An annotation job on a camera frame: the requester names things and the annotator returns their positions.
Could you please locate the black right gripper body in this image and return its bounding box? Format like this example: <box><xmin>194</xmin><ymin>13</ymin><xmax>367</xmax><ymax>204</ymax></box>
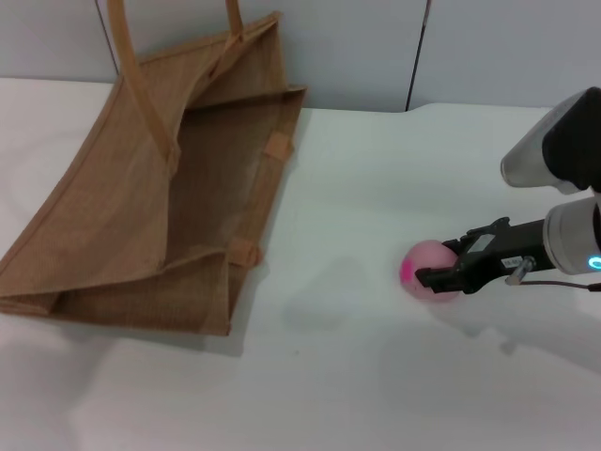
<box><xmin>453</xmin><ymin>216</ymin><xmax>558</xmax><ymax>296</ymax></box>

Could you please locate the pink peach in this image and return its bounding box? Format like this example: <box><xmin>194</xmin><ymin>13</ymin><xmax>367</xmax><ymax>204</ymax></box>
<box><xmin>398</xmin><ymin>239</ymin><xmax>464</xmax><ymax>303</ymax></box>

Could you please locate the brown jute handbag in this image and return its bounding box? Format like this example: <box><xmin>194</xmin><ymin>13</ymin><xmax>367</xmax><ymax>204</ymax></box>
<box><xmin>0</xmin><ymin>0</ymin><xmax>309</xmax><ymax>338</ymax></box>

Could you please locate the metal post on right wrist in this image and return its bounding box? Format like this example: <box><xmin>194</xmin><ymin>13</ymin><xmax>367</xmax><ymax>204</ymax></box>
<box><xmin>505</xmin><ymin>256</ymin><xmax>537</xmax><ymax>287</ymax></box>

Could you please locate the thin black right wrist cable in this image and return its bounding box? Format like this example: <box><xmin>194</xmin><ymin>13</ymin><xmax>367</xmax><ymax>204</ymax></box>
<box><xmin>509</xmin><ymin>278</ymin><xmax>601</xmax><ymax>295</ymax></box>

